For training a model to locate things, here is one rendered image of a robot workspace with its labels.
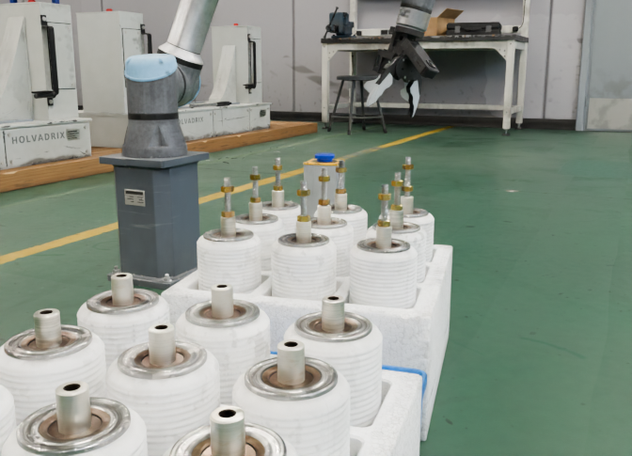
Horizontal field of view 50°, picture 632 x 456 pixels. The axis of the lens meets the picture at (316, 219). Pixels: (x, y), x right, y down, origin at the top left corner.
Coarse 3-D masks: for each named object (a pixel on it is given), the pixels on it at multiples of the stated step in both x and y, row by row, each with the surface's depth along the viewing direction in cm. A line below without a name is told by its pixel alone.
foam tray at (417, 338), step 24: (432, 264) 113; (192, 288) 103; (264, 288) 100; (336, 288) 105; (432, 288) 100; (288, 312) 94; (312, 312) 93; (360, 312) 91; (384, 312) 90; (408, 312) 90; (432, 312) 91; (384, 336) 91; (408, 336) 90; (432, 336) 92; (384, 360) 91; (408, 360) 90; (432, 360) 94; (432, 384) 97; (432, 408) 99
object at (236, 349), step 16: (256, 320) 68; (176, 336) 69; (192, 336) 66; (208, 336) 65; (224, 336) 65; (240, 336) 66; (256, 336) 67; (224, 352) 65; (240, 352) 66; (256, 352) 67; (224, 368) 66; (240, 368) 66; (224, 384) 66; (224, 400) 66
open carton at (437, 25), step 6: (444, 12) 552; (450, 12) 559; (456, 12) 565; (432, 18) 556; (438, 18) 555; (444, 18) 562; (450, 18) 569; (432, 24) 557; (438, 24) 556; (444, 24) 564; (432, 30) 558; (438, 30) 558; (444, 30) 565
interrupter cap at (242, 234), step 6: (240, 228) 105; (204, 234) 101; (210, 234) 102; (216, 234) 103; (240, 234) 103; (246, 234) 102; (252, 234) 102; (210, 240) 99; (216, 240) 99; (222, 240) 98; (228, 240) 98; (234, 240) 99; (240, 240) 99
